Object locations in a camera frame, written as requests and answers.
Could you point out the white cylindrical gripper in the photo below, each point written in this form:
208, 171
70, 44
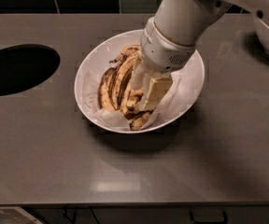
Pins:
162, 52

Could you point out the short spotted banana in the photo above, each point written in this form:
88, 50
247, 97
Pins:
134, 98
124, 106

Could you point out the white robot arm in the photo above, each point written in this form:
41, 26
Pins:
169, 39

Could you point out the spotted long middle banana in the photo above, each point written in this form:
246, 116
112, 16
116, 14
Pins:
123, 68

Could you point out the white oval bowl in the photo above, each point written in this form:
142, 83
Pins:
98, 61

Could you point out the dark leftmost banana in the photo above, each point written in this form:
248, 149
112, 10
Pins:
105, 90

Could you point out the white paper liner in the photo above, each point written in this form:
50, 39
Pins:
175, 103

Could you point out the black round counter hole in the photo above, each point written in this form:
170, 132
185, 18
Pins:
23, 67

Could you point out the black drawer handle right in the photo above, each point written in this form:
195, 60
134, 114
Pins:
222, 219

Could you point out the black drawer handle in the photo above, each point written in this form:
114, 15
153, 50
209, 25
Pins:
222, 219
70, 215

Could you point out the black drawer handle left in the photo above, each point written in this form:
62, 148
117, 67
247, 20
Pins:
70, 215

